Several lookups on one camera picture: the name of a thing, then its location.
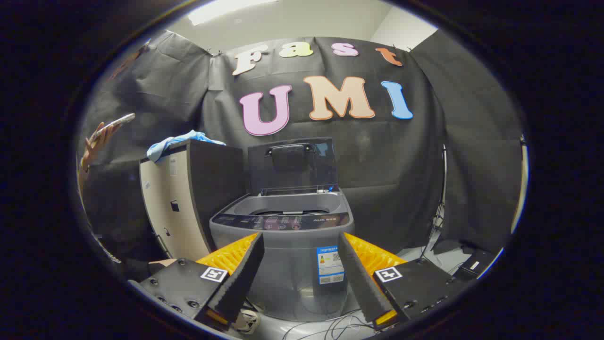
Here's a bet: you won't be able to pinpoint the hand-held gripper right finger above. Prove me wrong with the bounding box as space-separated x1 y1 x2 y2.
337 231 473 331

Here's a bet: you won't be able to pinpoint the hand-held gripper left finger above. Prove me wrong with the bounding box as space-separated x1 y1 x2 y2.
128 231 266 331

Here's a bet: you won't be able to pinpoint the grey washing machine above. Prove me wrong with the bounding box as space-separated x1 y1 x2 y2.
209 190 355 323

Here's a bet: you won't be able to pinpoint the dark washing machine lid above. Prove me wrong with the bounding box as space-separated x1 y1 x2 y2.
247 137 339 196

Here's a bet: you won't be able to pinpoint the light blue garment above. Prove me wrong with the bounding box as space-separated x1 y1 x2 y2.
146 130 226 163

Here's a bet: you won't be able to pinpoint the smartphone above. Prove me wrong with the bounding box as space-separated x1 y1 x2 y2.
89 113 136 143

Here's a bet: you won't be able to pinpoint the white shoe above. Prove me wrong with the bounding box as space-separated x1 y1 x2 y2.
233 309 261 335

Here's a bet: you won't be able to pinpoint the person's knee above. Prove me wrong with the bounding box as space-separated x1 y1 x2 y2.
148 258 178 275

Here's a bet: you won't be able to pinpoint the beige cabinet with dark sides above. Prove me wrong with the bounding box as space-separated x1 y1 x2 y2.
139 139 246 262

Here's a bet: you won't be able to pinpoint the black box on floor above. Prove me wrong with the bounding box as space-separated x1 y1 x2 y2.
453 249 496 280

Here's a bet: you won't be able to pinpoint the black light stand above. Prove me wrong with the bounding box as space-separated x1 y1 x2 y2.
418 144 448 263

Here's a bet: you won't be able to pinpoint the black backdrop cloth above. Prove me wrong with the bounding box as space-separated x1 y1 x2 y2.
78 29 527 265

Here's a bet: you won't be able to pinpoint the white pole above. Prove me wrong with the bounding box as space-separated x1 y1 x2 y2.
511 135 529 235

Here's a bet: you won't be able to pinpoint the thin floor cables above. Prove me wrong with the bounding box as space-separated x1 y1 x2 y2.
282 309 379 340

